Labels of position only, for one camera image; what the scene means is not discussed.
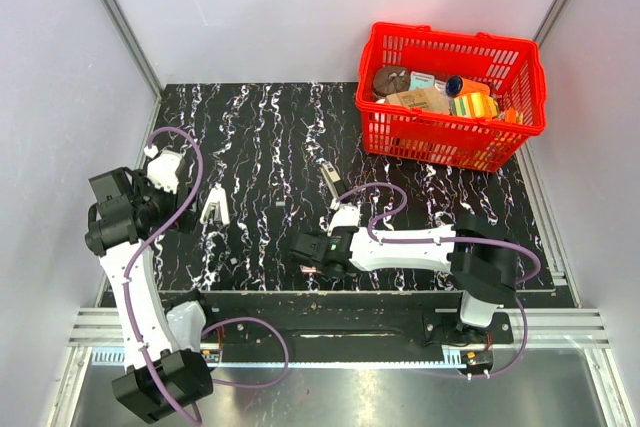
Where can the red plastic basket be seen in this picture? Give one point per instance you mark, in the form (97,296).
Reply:
(511,67)

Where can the white black stapler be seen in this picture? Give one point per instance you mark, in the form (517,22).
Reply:
(332,179)

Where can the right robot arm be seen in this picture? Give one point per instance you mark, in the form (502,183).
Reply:
(474,253)

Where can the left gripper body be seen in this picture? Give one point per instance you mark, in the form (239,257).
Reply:
(159,203)

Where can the brown cardboard box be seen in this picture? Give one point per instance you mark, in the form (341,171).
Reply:
(427,99)

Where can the brown round package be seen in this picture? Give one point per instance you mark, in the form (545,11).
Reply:
(391,80)

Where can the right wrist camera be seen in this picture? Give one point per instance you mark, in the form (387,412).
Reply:
(343,215)

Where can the staple box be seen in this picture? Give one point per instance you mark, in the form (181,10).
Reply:
(308,270)

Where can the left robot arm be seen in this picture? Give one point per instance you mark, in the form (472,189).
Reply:
(164,369)

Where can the teal white card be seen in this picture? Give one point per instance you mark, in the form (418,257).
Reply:
(420,80)

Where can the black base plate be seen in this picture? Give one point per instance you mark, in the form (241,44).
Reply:
(420,315)

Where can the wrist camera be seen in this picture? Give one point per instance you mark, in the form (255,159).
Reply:
(163,168)
(343,215)

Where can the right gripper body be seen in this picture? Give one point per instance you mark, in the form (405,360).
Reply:
(323,270)

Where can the orange bottle blue cap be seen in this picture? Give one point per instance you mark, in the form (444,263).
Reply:
(456,86)

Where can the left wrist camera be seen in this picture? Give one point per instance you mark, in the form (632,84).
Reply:
(163,168)

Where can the green yellow box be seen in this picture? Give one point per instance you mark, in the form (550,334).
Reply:
(475,105)

